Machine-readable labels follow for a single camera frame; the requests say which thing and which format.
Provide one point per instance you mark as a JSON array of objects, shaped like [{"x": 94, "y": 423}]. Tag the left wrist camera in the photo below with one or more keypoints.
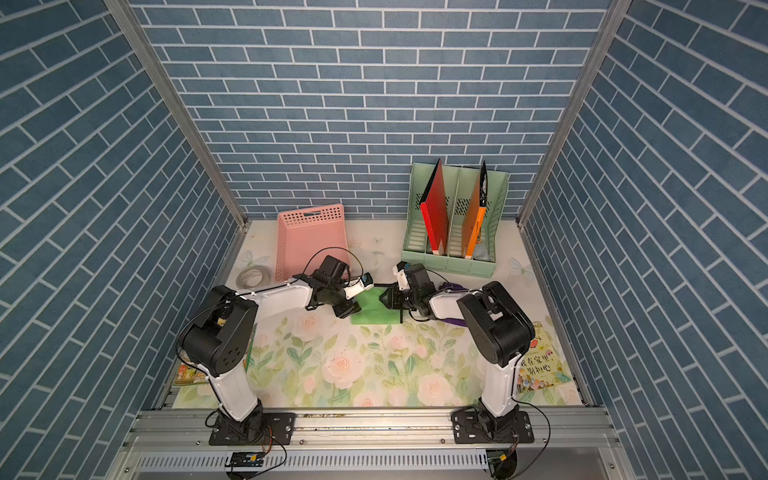
[{"x": 364, "y": 283}]

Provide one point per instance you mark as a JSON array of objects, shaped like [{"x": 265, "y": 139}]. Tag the pink perforated plastic basket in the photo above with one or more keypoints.
[{"x": 305, "y": 236}]

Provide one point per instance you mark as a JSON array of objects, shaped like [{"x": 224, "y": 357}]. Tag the green plastic file organiser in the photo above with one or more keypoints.
[{"x": 459, "y": 186}]

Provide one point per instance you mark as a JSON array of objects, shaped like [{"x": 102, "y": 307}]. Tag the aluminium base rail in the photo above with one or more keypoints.
[{"x": 569, "y": 443}]

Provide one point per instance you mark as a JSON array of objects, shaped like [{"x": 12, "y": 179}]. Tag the floral table mat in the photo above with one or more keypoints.
[{"x": 315, "y": 359}]

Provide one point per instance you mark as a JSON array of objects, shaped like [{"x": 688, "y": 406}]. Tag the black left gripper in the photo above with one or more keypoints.
[{"x": 348, "y": 307}]

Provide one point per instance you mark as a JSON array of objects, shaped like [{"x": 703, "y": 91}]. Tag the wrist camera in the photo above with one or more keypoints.
[
  {"x": 399, "y": 270},
  {"x": 364, "y": 283}
]

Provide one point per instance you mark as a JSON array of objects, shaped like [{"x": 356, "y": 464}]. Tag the aluminium corner post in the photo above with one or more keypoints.
[
  {"x": 597, "y": 53},
  {"x": 129, "y": 25}
]

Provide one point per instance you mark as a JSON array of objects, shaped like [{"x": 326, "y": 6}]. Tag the aluminium corner post left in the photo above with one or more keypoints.
[{"x": 129, "y": 25}]

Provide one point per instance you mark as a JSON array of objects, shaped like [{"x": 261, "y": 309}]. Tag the orange folder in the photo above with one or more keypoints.
[{"x": 474, "y": 217}]

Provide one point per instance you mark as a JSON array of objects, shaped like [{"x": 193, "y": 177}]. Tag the left picture book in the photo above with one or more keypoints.
[{"x": 214, "y": 347}]

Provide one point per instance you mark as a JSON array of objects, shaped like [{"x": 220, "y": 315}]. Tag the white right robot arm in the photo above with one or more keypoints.
[{"x": 500, "y": 329}]

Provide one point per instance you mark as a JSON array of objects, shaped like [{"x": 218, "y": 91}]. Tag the clear packing tape roll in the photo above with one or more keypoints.
[{"x": 253, "y": 278}]

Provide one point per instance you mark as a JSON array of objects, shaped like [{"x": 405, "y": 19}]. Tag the green grey microfibre cloth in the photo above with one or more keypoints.
[{"x": 373, "y": 310}]

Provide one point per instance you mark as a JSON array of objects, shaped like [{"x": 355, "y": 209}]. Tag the red folder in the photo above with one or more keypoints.
[{"x": 433, "y": 208}]

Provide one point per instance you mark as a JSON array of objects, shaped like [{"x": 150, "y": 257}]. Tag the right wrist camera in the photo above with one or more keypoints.
[{"x": 399, "y": 270}]

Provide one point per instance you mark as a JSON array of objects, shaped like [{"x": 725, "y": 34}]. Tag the aluminium corner post right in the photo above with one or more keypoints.
[{"x": 597, "y": 53}]

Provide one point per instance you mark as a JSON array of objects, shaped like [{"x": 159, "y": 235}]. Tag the black left controller box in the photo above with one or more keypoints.
[{"x": 247, "y": 460}]

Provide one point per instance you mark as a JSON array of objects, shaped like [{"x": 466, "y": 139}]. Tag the right picture book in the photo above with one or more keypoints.
[{"x": 542, "y": 367}]

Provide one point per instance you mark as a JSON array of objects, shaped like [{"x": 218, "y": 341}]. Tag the picture book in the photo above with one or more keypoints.
[
  {"x": 214, "y": 347},
  {"x": 542, "y": 367}
]

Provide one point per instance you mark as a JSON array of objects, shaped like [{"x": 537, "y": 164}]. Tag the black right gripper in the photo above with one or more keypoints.
[{"x": 394, "y": 301}]

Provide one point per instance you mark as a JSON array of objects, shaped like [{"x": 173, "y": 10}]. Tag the purple square dishcloth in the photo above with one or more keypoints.
[{"x": 448, "y": 311}]

